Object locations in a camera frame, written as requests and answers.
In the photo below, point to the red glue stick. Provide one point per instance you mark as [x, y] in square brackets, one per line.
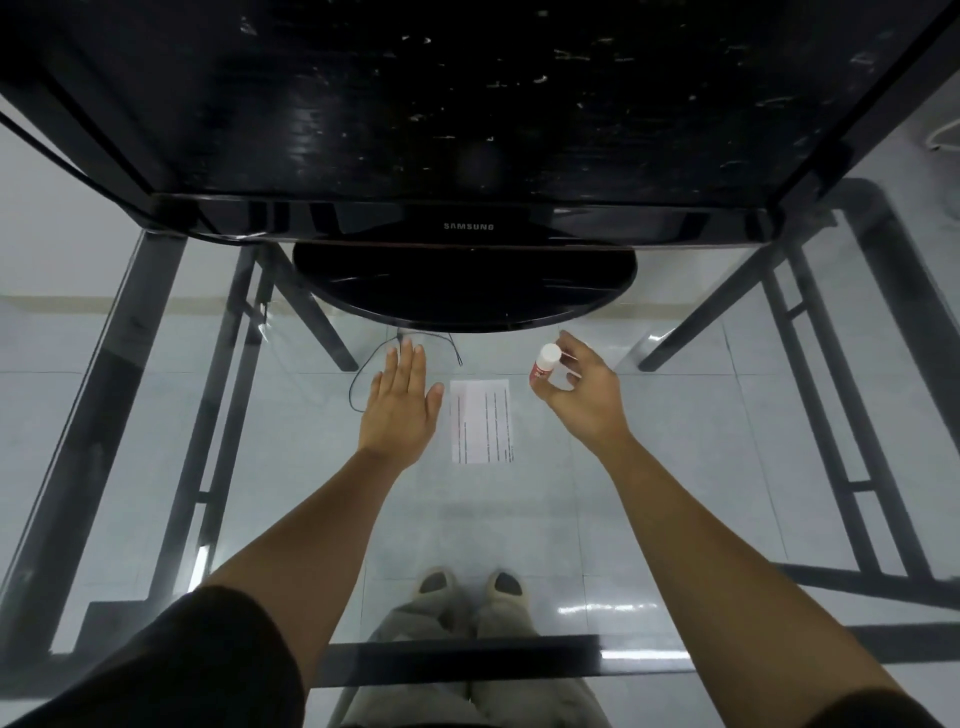
[541, 369]

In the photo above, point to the person's right hand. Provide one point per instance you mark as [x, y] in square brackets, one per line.
[592, 405]

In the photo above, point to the white paper with text lines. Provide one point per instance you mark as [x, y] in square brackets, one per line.
[484, 424]

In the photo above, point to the person's left forearm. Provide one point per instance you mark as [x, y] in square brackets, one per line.
[300, 555]

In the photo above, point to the black flat screen television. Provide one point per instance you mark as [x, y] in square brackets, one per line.
[450, 97]

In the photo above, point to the black metal table frame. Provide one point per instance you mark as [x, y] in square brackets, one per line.
[90, 465]

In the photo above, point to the person's right beige shoe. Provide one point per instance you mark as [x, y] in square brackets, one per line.
[508, 583]

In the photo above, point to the grey trousers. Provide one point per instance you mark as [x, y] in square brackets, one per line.
[420, 697]

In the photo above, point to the black shirt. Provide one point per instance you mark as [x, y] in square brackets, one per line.
[172, 667]

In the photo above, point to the person's beige shoe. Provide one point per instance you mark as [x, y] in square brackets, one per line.
[436, 583]
[508, 583]

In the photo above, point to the person's left beige shoe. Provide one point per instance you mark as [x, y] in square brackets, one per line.
[436, 583]

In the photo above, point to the person's right forearm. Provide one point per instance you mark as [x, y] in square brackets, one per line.
[735, 585]

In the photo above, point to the white metal chair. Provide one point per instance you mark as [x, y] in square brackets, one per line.
[941, 139]

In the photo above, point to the person's left hand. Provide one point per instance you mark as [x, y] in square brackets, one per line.
[397, 420]

